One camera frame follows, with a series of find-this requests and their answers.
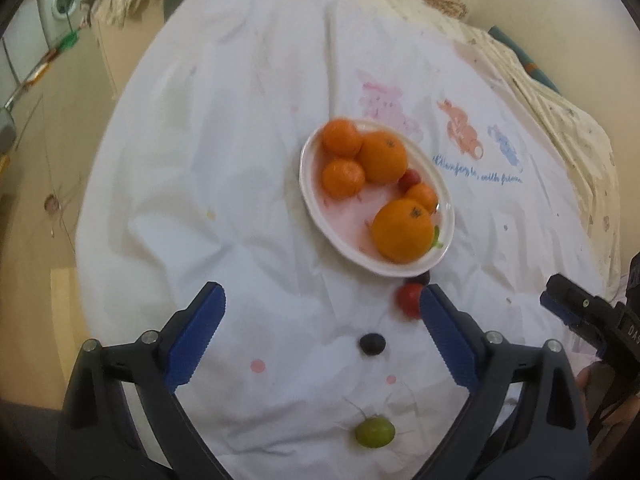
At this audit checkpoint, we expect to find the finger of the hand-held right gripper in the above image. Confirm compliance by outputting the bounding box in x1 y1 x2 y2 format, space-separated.
545 273 626 323
540 294 612 361

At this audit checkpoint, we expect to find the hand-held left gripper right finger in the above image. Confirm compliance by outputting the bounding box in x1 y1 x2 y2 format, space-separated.
415 283 591 480

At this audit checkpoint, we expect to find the white printed blanket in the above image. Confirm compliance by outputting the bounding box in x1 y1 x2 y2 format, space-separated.
75 0 626 480

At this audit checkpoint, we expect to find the pale yellow printed quilt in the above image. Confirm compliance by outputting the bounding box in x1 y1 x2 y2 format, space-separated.
280 0 626 291

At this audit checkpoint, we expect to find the small tangerine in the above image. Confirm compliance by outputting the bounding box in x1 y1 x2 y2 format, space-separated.
321 158 366 200
405 182 440 213
320 117 364 157

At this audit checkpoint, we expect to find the person's right hand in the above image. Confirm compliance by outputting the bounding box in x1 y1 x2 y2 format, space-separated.
575 360 640 443

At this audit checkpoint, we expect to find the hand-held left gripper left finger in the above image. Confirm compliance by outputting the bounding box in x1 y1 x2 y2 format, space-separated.
55 281 227 480

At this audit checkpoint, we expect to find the large orange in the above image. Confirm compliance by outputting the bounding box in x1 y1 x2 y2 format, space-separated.
371 198 435 264
359 130 409 185

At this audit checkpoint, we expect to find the white washing machine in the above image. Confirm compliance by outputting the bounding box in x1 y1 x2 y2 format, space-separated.
35 0 93 43

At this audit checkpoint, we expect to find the white floor cabinet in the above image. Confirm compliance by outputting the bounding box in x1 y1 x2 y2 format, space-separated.
0 0 51 86

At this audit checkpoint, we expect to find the green grape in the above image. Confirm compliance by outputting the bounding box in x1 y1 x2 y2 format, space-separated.
355 415 396 449

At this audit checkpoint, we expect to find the teal pillow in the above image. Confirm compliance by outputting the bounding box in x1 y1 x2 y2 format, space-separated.
487 25 561 93

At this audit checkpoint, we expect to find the pink dotted ceramic plate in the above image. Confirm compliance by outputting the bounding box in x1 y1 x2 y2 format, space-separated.
299 119 456 278

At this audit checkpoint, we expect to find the green dustpan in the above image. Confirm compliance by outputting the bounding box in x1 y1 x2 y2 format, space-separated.
50 30 81 53

